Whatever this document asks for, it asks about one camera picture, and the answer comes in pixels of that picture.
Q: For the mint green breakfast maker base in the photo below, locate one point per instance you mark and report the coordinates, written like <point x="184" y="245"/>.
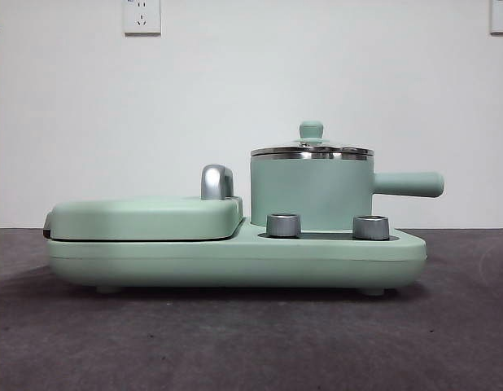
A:
<point x="235" y="260"/>

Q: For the glass lid with green knob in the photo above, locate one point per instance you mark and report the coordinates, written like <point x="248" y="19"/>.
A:
<point x="311" y="129"/>

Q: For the silver control knob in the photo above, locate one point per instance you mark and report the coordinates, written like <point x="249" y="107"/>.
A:
<point x="370" y="228"/>
<point x="283" y="226"/>

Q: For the white wall socket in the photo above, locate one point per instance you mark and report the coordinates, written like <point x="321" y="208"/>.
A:
<point x="501" y="16"/>
<point x="141" y="18"/>

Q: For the mint green hinged grill cover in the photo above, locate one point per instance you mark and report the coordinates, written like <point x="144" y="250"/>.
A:
<point x="141" y="216"/>

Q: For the mint green steamer pot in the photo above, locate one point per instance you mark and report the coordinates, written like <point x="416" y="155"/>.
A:
<point x="308" y="187"/>

